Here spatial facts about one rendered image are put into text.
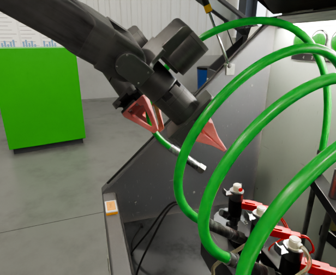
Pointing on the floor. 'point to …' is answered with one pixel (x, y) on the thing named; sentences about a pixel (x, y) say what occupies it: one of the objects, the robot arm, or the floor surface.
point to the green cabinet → (38, 96)
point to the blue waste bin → (201, 75)
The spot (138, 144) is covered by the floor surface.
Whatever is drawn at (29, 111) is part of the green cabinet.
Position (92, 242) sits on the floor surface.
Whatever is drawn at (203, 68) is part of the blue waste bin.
